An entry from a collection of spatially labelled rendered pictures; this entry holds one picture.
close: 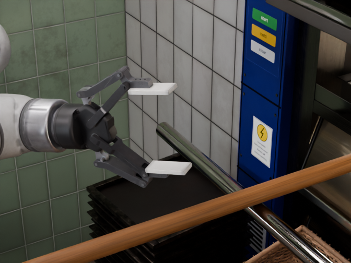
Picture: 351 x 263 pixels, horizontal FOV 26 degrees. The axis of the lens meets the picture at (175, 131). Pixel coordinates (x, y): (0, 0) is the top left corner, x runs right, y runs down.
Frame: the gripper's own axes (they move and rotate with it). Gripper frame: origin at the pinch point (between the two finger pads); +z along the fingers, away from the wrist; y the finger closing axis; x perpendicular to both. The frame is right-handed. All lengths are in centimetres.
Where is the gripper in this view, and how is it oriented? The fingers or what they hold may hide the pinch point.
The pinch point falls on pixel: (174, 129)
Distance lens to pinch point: 116.4
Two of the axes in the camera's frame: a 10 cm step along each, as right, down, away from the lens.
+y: 1.7, 8.9, 4.1
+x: -4.1, 4.5, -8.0
